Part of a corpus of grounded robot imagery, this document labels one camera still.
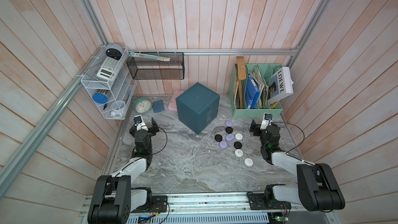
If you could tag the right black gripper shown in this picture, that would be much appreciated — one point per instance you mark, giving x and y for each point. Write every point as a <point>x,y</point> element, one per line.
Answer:
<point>257,128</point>

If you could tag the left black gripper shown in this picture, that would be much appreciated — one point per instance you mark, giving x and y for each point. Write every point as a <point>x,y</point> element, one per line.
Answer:
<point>155,126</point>

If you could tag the teal drawer cabinet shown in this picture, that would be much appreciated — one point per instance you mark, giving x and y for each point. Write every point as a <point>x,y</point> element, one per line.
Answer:
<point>197,107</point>

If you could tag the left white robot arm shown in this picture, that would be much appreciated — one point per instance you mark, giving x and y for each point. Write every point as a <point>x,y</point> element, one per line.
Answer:
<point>114,198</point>

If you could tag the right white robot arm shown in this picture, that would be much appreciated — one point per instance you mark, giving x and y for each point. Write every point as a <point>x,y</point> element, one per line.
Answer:
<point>316,189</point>

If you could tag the small blue notebook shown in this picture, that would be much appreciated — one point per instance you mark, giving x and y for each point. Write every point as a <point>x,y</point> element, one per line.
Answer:
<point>158,106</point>

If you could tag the black earphone case lower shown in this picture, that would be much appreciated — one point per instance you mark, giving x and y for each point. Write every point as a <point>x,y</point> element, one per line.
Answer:
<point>238,145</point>

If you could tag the black earphone case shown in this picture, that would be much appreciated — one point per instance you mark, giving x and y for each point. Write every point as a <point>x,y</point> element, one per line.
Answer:
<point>218,138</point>
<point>229,130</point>
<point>238,145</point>

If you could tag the green round alarm clock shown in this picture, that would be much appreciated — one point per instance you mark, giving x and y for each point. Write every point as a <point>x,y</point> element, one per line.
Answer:
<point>142,105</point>

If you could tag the black earphone case top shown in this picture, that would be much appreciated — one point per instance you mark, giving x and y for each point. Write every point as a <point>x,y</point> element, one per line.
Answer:
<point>229,130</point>

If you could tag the purple earphone case middle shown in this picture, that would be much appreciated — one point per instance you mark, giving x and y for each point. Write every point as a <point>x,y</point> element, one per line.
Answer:
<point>230,137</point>

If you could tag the purple earphone case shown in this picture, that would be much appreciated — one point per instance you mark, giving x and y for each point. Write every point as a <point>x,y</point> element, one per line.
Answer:
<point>229,123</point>
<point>223,144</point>
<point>230,137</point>

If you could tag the purple earphone case top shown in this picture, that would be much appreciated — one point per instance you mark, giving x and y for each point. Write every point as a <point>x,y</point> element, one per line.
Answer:
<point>229,123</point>

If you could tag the pink notebook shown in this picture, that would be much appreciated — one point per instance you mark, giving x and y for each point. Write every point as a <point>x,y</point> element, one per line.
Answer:
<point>172,104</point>

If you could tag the blue folder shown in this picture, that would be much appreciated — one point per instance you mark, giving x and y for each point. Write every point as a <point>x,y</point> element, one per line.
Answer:
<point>252,93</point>

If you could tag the purple earphone case lower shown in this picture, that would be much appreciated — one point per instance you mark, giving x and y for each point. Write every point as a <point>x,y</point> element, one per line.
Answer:
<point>223,144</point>

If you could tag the black earphone case left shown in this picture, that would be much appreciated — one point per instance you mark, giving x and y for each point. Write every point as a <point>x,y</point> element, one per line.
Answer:
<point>218,138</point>

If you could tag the white mug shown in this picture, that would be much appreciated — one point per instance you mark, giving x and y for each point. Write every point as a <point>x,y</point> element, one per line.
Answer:
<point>117,108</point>

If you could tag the green file organizer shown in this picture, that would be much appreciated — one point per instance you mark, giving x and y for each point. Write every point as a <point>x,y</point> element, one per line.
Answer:
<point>266,71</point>

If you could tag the white Loewe book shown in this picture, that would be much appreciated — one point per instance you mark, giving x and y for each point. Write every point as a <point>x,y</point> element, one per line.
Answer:
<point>280,86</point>

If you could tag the black mesh basket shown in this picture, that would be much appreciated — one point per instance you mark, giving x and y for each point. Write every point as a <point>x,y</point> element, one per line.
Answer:
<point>146,69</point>

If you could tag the blue round lid jar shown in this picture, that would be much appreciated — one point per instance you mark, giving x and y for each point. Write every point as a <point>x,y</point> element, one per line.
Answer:
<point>100,96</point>

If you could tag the white ruler strip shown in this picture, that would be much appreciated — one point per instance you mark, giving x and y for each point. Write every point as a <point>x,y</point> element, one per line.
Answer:
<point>148,56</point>

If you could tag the white calculator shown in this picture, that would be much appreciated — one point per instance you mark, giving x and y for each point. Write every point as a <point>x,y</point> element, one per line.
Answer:
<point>109,69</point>

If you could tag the grey round speaker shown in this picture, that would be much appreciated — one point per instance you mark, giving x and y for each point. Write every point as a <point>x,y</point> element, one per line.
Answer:
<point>114,51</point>

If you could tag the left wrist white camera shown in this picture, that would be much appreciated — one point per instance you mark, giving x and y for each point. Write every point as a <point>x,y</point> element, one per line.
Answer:
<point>139,124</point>

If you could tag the wrist white camera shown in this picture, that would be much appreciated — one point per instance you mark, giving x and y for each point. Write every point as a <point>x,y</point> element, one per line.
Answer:
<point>266,121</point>
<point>139,124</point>

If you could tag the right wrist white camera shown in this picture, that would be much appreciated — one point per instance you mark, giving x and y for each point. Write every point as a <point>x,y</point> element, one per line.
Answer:
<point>266,121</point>

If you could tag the white wire shelf rack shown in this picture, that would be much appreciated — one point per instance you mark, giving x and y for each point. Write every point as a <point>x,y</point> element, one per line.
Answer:
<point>122,88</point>

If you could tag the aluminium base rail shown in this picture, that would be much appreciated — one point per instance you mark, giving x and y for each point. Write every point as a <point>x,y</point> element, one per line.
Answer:
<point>233,208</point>

